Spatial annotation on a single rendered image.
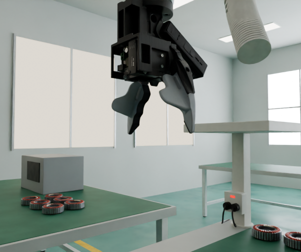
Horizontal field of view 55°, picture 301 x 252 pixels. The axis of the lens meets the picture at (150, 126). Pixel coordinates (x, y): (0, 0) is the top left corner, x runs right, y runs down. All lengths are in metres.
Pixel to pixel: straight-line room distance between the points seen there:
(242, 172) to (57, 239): 0.85
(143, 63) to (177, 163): 6.03
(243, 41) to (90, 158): 3.92
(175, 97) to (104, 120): 4.78
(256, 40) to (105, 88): 4.00
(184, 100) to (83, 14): 4.99
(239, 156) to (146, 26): 1.02
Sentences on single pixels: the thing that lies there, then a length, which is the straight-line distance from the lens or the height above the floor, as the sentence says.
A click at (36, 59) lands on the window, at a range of 4.76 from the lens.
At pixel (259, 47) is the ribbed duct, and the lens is 1.54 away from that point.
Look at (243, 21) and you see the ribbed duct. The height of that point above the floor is 1.73.
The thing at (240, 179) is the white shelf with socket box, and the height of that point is 0.96.
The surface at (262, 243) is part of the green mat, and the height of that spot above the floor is 0.75.
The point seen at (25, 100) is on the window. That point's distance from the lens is 4.59.
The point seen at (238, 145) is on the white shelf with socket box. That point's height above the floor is 1.11.
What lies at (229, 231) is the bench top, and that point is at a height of 0.75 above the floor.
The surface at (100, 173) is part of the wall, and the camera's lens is 5.16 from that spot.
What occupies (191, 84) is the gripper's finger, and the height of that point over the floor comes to 1.22.
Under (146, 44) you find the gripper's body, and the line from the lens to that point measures 0.42.
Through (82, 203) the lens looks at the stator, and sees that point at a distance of 1.73.
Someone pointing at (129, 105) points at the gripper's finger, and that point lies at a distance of 0.50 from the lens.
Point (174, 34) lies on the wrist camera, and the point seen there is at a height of 1.31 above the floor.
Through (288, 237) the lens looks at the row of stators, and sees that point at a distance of 1.24.
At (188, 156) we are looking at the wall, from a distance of 6.68.
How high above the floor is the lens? 1.15
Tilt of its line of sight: 2 degrees up
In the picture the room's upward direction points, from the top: straight up
